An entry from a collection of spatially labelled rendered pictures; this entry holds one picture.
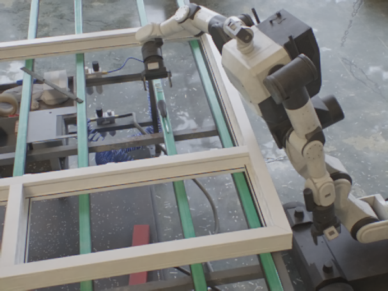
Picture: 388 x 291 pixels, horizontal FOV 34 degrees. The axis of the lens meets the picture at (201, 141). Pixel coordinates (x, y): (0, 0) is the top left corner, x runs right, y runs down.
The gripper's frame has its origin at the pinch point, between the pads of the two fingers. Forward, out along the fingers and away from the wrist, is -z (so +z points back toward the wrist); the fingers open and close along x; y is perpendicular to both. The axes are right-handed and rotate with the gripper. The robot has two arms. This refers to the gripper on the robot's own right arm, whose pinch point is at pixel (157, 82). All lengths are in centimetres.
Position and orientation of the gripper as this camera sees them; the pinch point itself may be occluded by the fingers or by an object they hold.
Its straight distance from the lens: 267.9
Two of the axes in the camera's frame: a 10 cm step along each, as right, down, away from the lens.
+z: -1.9, -8.8, 4.4
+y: -0.4, 4.6, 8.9
